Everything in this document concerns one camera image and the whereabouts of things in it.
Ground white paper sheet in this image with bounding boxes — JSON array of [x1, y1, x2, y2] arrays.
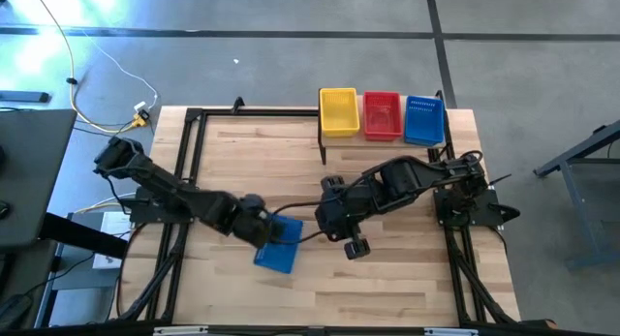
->
[[91, 210, 133, 270]]

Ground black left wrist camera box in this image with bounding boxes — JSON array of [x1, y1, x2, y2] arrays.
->
[[241, 194, 267, 216]]

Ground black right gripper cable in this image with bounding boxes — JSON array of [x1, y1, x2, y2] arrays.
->
[[268, 199, 335, 245]]

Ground black aluminium table frame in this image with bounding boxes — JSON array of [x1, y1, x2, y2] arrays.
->
[[115, 106, 522, 330]]

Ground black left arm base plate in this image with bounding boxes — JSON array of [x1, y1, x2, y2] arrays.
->
[[128, 188, 195, 225]]

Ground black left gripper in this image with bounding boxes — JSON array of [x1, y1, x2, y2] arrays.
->
[[231, 212, 292, 250]]

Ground silver metal bar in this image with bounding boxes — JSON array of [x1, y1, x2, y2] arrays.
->
[[424, 327, 480, 336], [153, 325, 209, 336]]

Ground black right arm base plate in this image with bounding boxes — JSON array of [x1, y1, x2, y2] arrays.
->
[[433, 186, 522, 229]]

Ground dark grey side desk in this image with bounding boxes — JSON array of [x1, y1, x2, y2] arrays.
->
[[0, 107, 78, 250]]

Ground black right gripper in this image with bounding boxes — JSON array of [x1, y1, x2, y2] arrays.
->
[[315, 175, 388, 260]]

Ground yellow floor cable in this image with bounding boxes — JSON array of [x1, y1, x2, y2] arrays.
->
[[28, 0, 146, 134]]

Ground dark flat floor bar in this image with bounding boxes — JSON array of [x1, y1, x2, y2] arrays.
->
[[0, 90, 51, 104]]

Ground blue grey metal table frame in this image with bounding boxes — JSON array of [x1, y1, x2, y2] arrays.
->
[[534, 118, 620, 272]]

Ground white floor cable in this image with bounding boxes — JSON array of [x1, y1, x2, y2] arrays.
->
[[91, 40, 161, 109]]

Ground black desk foot bar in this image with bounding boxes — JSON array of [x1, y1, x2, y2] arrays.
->
[[38, 212, 130, 260]]

